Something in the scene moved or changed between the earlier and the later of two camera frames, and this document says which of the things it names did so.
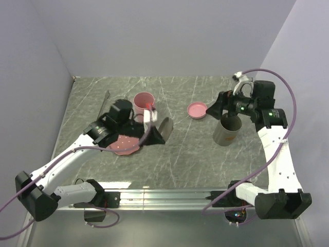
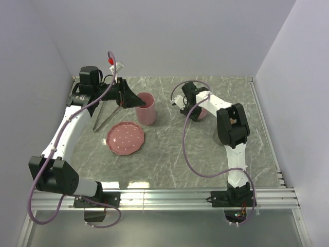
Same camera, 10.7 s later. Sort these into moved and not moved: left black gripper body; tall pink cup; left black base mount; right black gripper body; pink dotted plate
Moved: left black gripper body; right black gripper body
Not moved: tall pink cup; pink dotted plate; left black base mount
